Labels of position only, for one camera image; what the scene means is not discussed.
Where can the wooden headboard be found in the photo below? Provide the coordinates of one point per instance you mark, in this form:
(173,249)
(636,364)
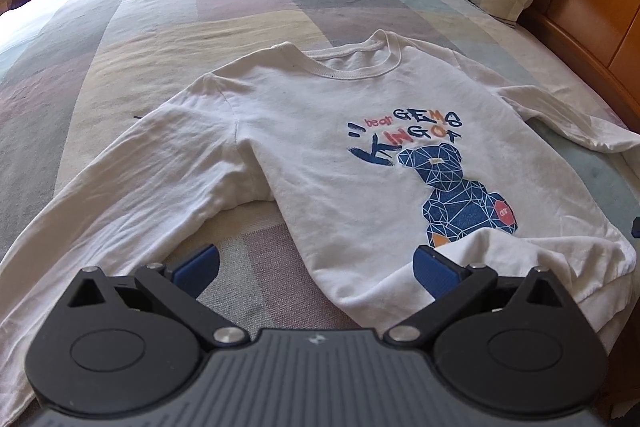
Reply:
(600,7)

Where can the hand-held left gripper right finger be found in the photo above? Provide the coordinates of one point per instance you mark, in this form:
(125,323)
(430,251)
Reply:
(435,272)

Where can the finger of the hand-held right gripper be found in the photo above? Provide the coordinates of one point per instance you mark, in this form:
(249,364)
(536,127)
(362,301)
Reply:
(636,228)

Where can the white bear-print long-sleeve shirt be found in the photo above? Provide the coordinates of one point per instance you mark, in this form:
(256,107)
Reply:
(300,132)

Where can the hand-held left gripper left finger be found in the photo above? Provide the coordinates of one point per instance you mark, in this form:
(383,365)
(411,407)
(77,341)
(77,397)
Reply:
(197,269)

